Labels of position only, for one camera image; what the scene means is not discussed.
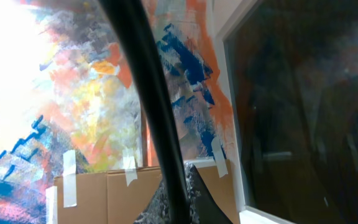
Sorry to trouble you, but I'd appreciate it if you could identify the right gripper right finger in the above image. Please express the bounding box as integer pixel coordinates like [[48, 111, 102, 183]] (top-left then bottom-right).
[[185, 163, 232, 224]]

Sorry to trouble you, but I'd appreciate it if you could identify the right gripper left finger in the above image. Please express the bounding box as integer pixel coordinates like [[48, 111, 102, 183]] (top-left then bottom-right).
[[134, 180, 170, 224]]

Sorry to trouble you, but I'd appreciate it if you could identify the black USB cable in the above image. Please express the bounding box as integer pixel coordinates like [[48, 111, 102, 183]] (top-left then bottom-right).
[[98, 0, 191, 224]]

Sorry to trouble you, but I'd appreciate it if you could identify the brown cardboard panel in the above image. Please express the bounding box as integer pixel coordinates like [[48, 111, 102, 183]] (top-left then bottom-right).
[[46, 159, 239, 223]]

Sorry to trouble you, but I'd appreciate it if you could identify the colourful abstract painting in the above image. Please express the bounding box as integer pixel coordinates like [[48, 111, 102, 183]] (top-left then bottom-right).
[[0, 1, 234, 223]]

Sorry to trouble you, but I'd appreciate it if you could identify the dark glass window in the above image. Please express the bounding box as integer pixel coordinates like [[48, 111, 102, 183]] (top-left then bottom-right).
[[225, 0, 358, 223]]

